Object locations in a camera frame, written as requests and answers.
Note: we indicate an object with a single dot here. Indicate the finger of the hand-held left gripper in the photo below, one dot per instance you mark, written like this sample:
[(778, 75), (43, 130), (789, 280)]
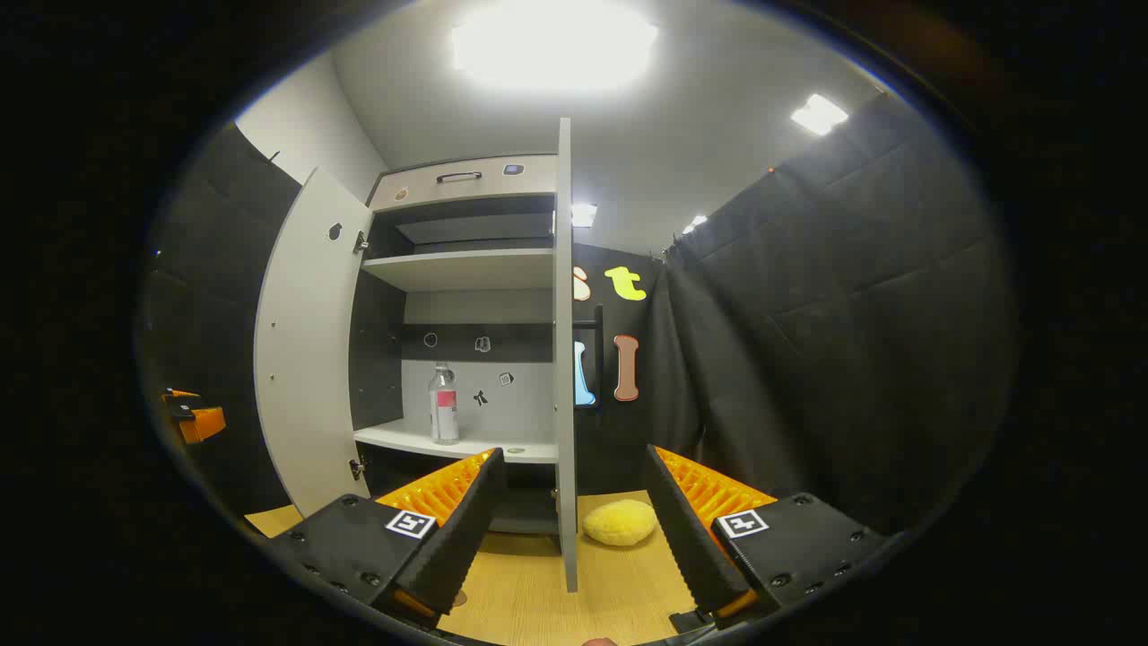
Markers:
[(204, 424), (179, 393)]

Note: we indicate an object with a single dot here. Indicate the black backdrop cloth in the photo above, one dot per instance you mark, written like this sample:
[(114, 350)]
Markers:
[(852, 314)]

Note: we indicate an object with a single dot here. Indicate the white cabinet shelf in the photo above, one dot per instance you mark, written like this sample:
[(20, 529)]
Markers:
[(413, 440), (466, 267)]

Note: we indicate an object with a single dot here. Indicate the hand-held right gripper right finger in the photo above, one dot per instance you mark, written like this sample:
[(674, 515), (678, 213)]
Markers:
[(691, 529)]

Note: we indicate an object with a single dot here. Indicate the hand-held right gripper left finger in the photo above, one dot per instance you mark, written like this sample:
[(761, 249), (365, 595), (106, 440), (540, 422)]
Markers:
[(462, 529)]

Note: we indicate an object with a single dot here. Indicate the clear bottle with pink label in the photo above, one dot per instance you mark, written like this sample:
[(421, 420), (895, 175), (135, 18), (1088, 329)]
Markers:
[(444, 408)]

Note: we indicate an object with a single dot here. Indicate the grey cabinet door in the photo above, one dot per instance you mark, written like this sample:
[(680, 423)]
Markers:
[(305, 359), (564, 359)]

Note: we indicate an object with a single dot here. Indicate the ceiling light panel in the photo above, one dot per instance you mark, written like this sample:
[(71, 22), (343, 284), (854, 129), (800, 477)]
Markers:
[(556, 45), (818, 114), (583, 215)]

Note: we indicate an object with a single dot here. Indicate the grey cabinet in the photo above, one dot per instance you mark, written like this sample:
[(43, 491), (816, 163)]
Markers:
[(448, 172)]

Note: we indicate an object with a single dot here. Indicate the yellow round sponge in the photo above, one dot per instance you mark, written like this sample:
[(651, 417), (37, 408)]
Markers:
[(619, 522)]

